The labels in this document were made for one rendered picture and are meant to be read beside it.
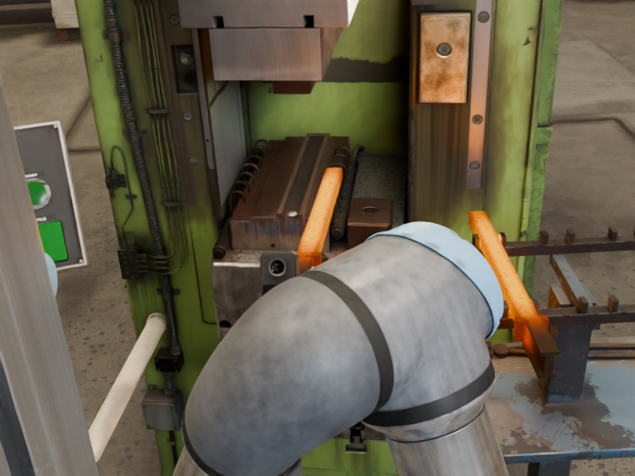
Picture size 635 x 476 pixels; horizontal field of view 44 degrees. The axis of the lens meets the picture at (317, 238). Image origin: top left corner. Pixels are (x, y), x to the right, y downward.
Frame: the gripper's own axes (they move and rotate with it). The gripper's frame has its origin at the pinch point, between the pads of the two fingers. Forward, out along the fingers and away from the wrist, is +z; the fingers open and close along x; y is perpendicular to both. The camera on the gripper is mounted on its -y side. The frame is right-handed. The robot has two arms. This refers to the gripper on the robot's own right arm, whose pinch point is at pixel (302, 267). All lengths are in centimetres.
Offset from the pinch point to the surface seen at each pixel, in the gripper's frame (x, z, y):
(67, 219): -50, 30, 8
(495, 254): 28.5, 22.2, 10.1
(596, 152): 102, 309, 109
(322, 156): -7, 71, 12
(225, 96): -28, 71, -2
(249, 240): -18.6, 41.9, 18.4
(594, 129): 106, 341, 109
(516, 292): 31.0, 10.9, 10.4
